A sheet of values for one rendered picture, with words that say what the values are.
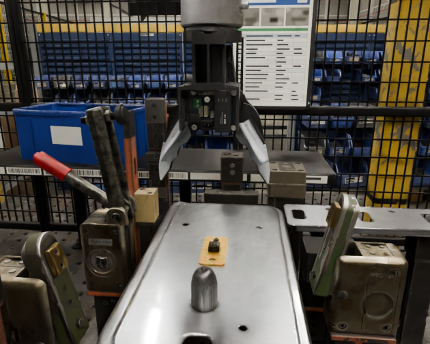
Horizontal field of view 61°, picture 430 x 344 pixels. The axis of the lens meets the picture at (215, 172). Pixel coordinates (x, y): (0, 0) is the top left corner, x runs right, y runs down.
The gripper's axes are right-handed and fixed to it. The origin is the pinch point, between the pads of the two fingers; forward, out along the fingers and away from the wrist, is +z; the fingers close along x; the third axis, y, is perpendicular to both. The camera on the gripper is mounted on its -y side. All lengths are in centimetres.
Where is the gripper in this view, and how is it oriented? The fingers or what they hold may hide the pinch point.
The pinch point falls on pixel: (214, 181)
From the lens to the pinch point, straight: 52.6
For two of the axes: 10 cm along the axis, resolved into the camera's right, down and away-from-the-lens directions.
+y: -0.9, 3.0, -9.5
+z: 0.0, 9.5, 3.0
